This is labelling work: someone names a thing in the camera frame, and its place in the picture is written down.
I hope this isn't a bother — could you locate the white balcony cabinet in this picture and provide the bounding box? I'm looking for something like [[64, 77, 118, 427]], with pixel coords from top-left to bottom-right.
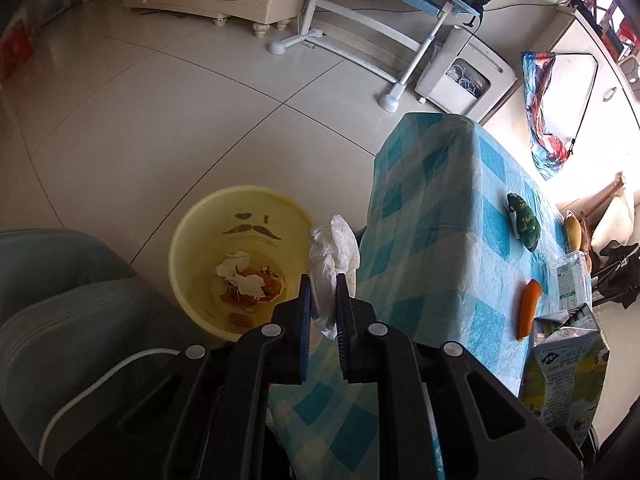
[[483, 8, 639, 208]]

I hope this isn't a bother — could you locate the green plush toy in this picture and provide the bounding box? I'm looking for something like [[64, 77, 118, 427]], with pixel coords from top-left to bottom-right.
[[506, 193, 541, 252]]

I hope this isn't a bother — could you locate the white cushion on chair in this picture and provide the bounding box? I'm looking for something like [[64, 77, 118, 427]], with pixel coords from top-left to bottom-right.
[[591, 186, 634, 255]]

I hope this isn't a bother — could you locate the yellow plastic trash bin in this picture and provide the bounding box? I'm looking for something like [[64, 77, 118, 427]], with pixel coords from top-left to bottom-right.
[[168, 185, 312, 341]]

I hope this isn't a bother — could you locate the white paper napkin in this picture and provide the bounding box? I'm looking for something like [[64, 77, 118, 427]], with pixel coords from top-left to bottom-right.
[[215, 252, 265, 298]]

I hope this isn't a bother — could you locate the white air purifier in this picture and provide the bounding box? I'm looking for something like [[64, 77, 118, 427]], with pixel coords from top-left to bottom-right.
[[414, 26, 516, 122]]

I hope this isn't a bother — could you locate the white cable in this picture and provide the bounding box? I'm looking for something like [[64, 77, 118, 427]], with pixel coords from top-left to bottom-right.
[[37, 346, 181, 463]]

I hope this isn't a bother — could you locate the light blue seat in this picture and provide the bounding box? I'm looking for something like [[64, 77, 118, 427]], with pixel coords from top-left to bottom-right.
[[1, 230, 189, 470]]

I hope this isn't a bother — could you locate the white tissue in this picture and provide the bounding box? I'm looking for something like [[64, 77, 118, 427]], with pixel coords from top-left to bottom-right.
[[308, 214, 360, 340]]

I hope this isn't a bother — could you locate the blue white checkered tablecloth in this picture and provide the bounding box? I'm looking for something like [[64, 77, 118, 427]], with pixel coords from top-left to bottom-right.
[[269, 113, 566, 479]]

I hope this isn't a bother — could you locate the yellow mango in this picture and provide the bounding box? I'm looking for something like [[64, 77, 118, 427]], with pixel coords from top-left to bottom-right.
[[564, 211, 582, 252]]

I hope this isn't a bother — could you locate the black folding chair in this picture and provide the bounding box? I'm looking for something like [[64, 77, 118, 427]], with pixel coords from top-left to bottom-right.
[[592, 240, 640, 309]]

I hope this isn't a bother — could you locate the colourful hanging cloth bag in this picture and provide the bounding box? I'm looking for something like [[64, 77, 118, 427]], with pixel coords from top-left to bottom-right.
[[521, 51, 575, 181]]

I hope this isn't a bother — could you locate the wooden chair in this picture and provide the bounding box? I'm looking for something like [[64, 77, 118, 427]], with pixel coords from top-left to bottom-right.
[[578, 171, 625, 255]]

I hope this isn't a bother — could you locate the orange peel piece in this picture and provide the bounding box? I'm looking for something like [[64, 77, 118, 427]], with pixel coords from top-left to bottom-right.
[[516, 278, 542, 340]]

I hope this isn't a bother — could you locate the red plastic stool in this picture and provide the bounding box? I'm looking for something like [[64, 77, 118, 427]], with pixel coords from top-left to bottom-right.
[[2, 22, 34, 78]]

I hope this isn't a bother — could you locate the milk carton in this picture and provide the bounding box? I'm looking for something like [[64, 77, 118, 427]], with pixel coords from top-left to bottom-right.
[[520, 304, 610, 445]]

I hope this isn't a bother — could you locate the red snack wrapper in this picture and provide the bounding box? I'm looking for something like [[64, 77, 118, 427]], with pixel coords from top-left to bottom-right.
[[220, 264, 286, 328]]

